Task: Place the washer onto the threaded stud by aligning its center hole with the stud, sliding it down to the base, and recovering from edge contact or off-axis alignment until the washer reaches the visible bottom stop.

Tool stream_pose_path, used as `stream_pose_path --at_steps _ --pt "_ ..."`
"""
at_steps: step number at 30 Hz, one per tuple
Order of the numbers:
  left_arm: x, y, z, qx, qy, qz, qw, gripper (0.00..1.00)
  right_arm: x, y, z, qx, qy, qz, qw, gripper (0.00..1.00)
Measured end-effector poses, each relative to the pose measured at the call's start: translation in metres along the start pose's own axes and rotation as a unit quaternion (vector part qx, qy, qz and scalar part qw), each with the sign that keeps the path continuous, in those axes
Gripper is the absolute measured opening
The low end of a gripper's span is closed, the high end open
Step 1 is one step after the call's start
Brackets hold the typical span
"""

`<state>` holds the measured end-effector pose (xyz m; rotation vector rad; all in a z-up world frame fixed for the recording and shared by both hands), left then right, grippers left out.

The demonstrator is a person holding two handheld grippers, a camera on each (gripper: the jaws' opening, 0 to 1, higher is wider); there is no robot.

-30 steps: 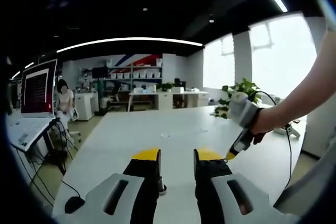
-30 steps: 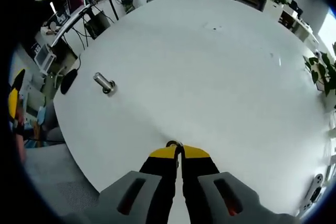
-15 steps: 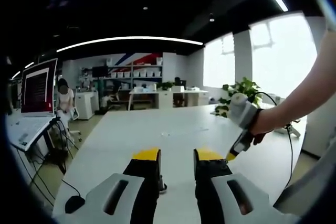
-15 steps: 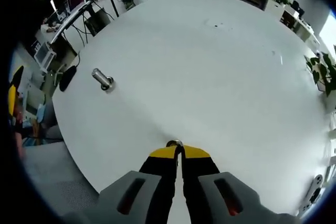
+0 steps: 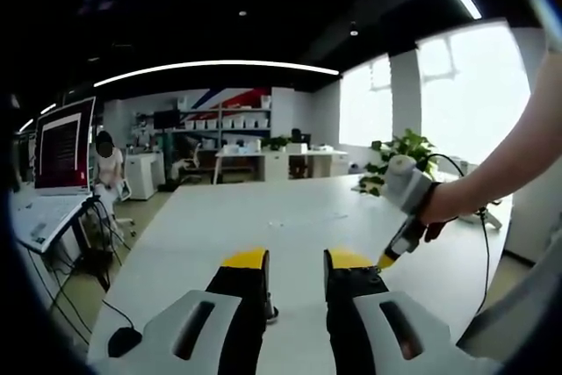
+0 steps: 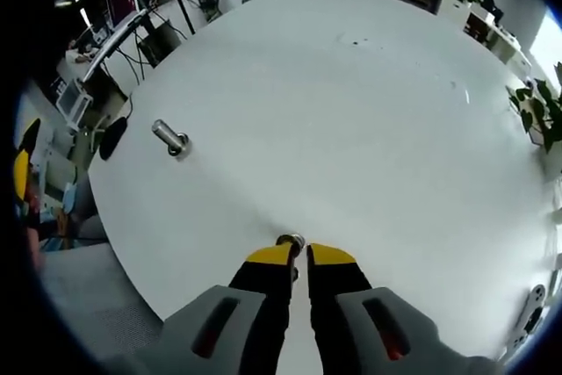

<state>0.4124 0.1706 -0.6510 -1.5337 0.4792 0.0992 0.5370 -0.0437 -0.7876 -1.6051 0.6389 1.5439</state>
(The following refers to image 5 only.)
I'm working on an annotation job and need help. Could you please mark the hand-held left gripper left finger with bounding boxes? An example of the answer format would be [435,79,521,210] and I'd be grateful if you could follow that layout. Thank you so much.
[125,248,270,375]

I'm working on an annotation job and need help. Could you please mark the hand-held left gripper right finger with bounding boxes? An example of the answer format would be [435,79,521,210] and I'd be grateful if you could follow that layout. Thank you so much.
[323,248,495,375]

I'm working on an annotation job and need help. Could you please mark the large metal washer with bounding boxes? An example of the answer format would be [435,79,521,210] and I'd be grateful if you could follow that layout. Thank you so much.
[264,291,281,324]

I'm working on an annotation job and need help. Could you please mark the person's right hand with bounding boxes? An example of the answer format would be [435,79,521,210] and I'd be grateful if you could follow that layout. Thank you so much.
[415,180,467,243]

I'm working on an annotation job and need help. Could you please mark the green potted plant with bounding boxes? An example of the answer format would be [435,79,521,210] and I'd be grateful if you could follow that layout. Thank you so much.
[360,128,441,197]

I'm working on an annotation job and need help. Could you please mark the white plastic device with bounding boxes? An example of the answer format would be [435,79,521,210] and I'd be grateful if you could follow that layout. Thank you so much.
[460,204,504,232]

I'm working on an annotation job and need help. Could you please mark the white office desk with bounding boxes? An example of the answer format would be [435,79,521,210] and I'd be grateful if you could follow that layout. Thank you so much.
[213,146,350,184]

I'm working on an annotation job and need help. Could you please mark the white swivel chair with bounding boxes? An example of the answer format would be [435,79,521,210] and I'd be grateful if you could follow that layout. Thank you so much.
[170,140,204,184]

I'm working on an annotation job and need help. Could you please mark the small green desk plant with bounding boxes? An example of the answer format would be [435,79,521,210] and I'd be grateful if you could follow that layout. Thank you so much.
[262,135,291,152]

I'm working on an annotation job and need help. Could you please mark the white drawer cabinet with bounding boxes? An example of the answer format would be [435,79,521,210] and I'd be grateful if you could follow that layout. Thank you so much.
[126,151,167,200]

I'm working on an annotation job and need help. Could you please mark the grey mesh office chair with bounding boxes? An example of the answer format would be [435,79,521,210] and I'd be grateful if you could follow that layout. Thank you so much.
[456,216,562,361]

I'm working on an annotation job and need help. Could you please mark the white storage shelf unit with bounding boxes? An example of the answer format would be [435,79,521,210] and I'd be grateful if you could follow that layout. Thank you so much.
[177,94,273,150]

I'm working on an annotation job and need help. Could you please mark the black computer mouse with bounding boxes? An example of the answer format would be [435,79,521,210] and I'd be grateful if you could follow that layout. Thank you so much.
[106,326,144,359]

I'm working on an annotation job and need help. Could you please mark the long curved ceiling light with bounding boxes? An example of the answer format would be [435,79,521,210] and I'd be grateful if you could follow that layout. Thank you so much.
[93,59,340,89]

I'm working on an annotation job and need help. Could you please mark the white laptop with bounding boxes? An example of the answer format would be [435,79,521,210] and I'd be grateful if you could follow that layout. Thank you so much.
[12,96,98,256]

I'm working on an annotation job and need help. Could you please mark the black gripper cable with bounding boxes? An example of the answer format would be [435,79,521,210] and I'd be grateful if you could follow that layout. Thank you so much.
[420,153,506,315]

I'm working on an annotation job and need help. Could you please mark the black mouse cable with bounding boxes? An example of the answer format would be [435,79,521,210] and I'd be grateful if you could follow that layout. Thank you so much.
[101,295,135,330]

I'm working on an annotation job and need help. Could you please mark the black laptop cables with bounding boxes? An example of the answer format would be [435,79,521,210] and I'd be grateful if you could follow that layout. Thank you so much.
[25,197,133,345]

